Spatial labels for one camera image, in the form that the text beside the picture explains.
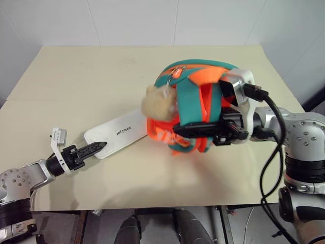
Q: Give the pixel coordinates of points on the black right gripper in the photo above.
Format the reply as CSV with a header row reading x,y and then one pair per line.
x,y
228,125

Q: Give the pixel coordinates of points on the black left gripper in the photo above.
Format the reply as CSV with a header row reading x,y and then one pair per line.
x,y
70,155

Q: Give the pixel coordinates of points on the white box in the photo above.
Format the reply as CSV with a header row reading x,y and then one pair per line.
x,y
119,134

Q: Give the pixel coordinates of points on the orange and teal backpack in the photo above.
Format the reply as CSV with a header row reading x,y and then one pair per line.
x,y
193,84

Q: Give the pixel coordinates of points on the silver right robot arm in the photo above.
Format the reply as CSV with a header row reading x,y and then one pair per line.
x,y
302,132

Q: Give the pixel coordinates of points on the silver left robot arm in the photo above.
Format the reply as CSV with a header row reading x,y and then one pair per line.
x,y
17,178

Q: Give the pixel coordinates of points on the tan plush backpack charm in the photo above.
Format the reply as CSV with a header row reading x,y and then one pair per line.
x,y
158,103

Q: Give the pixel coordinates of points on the dark rounded shape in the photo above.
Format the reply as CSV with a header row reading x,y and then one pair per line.
x,y
128,230
190,227

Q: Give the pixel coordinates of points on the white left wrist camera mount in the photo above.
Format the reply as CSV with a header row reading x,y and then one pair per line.
x,y
59,134

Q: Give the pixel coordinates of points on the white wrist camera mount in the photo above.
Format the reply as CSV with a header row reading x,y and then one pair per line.
x,y
59,134
242,77

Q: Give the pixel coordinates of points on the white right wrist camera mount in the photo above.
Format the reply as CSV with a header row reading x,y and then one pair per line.
x,y
242,77

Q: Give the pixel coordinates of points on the black table frame leg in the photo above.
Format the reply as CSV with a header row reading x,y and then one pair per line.
x,y
81,227
226,223

